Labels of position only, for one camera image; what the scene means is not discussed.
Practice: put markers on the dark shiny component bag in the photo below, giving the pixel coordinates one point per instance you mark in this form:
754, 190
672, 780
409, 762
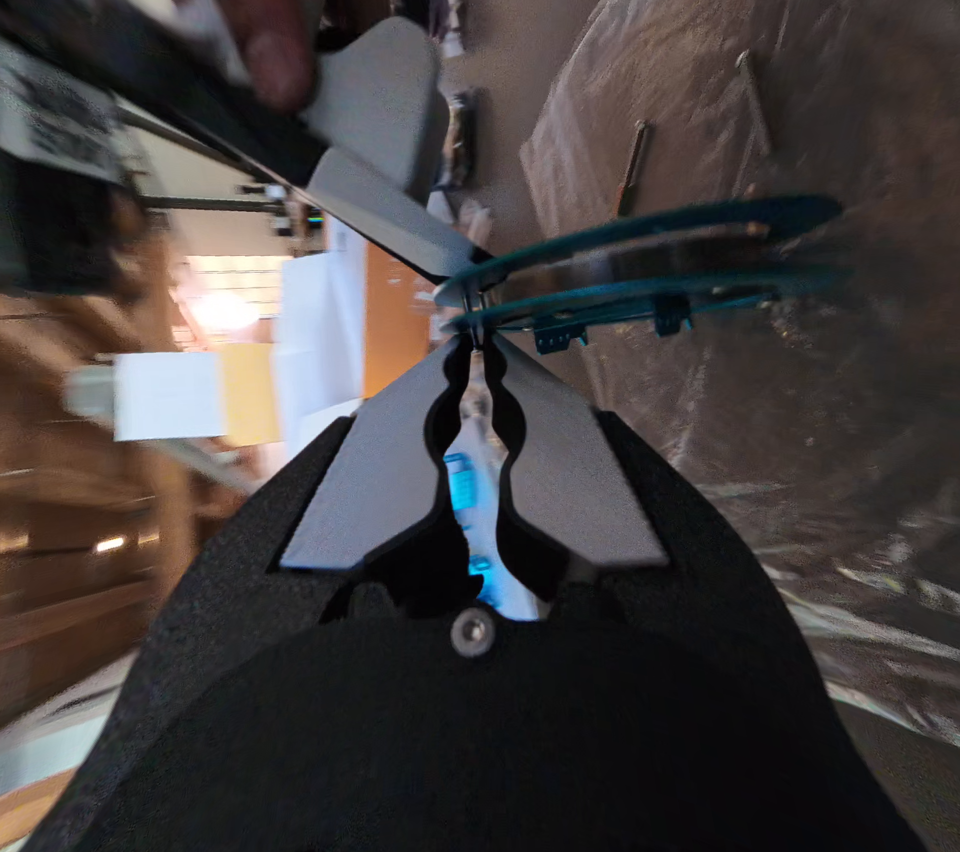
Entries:
461, 140

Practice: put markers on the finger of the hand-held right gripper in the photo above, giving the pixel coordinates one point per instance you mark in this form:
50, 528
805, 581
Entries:
397, 222

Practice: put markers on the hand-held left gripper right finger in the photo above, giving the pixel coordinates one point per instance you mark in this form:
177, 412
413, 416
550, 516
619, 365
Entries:
585, 492

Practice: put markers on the long metal screw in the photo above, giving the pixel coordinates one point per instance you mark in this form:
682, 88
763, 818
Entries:
756, 102

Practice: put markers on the white foam sheet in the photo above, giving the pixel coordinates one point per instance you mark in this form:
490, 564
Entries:
487, 492

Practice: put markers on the blue metal turntable assembly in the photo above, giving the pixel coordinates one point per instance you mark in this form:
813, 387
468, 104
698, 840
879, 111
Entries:
637, 260

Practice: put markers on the orange and white cardboard box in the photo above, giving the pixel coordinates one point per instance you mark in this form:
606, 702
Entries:
390, 320

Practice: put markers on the large clear plastic bag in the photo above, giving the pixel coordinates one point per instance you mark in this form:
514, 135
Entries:
787, 417

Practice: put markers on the grey desk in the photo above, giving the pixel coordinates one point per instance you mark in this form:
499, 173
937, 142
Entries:
510, 42

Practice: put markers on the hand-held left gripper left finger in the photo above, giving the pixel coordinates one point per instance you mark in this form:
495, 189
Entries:
360, 492

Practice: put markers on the brass standoff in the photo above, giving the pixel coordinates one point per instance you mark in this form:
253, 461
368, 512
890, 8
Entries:
757, 230
632, 170

